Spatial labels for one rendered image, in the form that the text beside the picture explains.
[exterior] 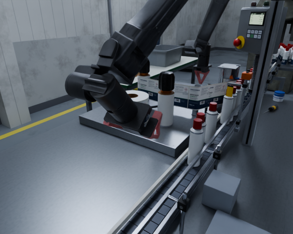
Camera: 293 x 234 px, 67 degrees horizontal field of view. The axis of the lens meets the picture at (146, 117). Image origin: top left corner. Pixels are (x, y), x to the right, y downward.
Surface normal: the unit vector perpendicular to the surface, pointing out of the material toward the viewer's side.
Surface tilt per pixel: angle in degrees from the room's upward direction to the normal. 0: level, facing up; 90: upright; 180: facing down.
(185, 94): 90
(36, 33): 90
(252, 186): 0
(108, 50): 51
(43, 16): 90
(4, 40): 90
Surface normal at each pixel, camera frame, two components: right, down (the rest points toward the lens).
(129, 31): -0.40, -0.29
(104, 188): 0.00, -0.91
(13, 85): 0.83, 0.23
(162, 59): -0.51, 0.43
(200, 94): 0.51, 0.36
